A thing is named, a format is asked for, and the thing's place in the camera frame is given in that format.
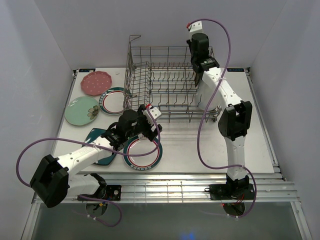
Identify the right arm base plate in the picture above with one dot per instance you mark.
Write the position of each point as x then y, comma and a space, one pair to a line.
223, 192

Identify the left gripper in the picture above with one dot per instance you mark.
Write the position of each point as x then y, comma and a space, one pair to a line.
148, 133

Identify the striped rim plate rear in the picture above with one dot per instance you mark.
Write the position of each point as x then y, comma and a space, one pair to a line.
111, 101

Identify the striped rim plate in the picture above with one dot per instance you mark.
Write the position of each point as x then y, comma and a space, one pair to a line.
111, 101
142, 154

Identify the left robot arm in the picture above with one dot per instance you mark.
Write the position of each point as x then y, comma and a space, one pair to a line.
58, 177

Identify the corner logo sticker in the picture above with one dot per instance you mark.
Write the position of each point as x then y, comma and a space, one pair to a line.
86, 70
236, 70

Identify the right corner logo sticker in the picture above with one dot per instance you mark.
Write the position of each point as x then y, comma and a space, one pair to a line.
236, 70

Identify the pink dotted plate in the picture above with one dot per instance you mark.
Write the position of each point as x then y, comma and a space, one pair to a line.
96, 83

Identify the grey wire dish rack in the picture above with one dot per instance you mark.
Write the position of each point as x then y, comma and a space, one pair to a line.
163, 77

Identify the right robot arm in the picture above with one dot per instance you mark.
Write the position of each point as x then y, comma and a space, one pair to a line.
233, 124

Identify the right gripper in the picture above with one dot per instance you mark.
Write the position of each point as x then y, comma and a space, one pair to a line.
188, 42

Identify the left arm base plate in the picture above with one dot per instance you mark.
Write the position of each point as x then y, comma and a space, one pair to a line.
113, 192

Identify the left corner logo sticker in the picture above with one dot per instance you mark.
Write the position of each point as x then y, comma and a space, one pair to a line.
86, 70

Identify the striped rim plate front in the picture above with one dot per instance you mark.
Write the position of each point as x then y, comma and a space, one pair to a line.
142, 154

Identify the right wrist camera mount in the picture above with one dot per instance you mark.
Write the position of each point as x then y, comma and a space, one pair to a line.
195, 27

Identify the mint green plate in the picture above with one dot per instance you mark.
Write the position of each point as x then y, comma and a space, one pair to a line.
82, 111

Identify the white oval plate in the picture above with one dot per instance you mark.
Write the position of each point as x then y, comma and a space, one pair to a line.
203, 95

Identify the black floral square plate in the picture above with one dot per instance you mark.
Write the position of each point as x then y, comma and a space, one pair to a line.
197, 78

